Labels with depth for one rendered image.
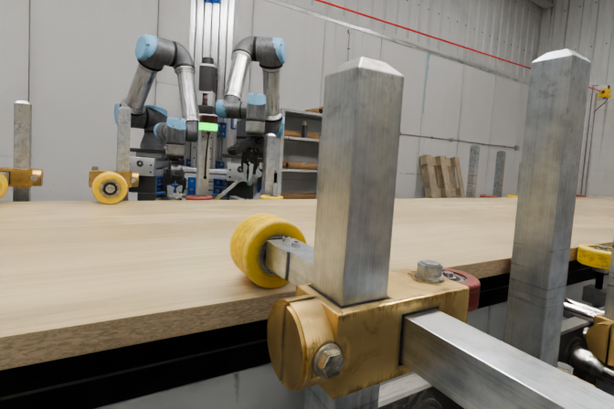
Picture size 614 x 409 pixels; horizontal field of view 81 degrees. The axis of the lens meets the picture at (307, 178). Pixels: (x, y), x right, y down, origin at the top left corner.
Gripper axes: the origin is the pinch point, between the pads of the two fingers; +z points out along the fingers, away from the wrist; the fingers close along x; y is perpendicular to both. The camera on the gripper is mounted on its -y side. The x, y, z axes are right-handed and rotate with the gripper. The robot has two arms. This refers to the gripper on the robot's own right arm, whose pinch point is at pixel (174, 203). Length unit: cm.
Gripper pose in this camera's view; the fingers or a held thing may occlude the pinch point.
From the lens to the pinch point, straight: 159.7
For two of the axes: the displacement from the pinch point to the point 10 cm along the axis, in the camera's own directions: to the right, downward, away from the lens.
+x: -8.6, -0.2, -5.1
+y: -5.0, -1.1, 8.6
